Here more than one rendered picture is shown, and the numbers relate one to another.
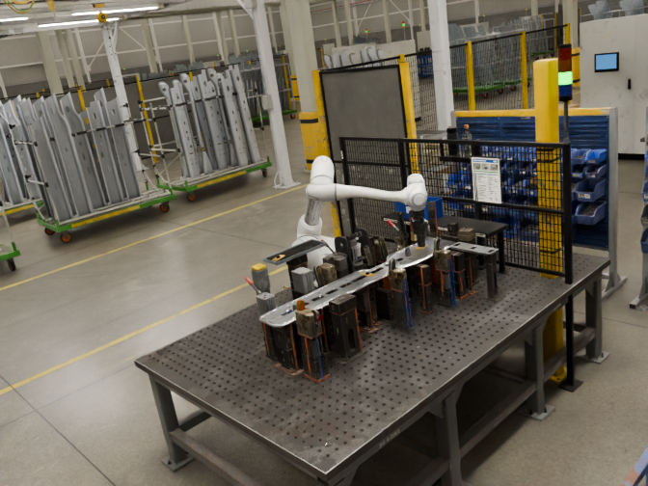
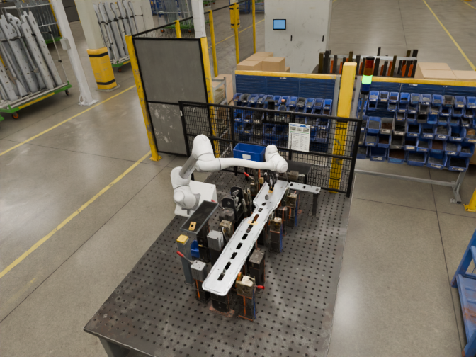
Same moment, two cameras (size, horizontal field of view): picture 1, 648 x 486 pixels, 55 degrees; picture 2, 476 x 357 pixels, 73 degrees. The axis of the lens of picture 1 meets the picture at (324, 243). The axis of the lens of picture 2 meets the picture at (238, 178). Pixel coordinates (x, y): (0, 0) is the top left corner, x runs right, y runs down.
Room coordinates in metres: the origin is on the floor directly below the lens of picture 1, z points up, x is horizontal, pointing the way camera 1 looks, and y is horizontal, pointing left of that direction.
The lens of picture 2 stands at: (1.49, 0.73, 2.74)
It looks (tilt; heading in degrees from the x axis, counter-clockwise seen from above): 33 degrees down; 334
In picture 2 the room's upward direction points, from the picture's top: 4 degrees counter-clockwise
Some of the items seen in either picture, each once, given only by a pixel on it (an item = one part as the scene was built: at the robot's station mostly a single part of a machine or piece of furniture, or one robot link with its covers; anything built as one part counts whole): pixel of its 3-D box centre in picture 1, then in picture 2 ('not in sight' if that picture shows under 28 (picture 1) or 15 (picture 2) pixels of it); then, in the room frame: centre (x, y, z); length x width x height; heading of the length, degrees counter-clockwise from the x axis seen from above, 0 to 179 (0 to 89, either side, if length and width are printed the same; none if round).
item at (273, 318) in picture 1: (365, 276); (252, 224); (3.22, -0.21, 1.00); 1.38 x 0.22 x 0.02; 128
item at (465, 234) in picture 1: (468, 256); (292, 188); (3.60, -0.88, 0.88); 0.08 x 0.08 x 0.36; 38
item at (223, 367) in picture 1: (386, 309); (252, 233); (3.44, -0.32, 0.68); 2.56 x 1.61 x 0.04; 131
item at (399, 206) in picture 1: (418, 207); (249, 153); (4.10, -0.68, 1.10); 0.30 x 0.17 x 0.13; 39
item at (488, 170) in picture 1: (486, 179); (299, 137); (3.79, -1.08, 1.30); 0.23 x 0.02 x 0.31; 38
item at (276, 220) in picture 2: (400, 298); (275, 234); (3.14, -0.37, 0.87); 0.12 x 0.09 x 0.35; 38
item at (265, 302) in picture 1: (270, 326); (200, 282); (3.00, 0.35, 0.88); 0.11 x 0.10 x 0.36; 38
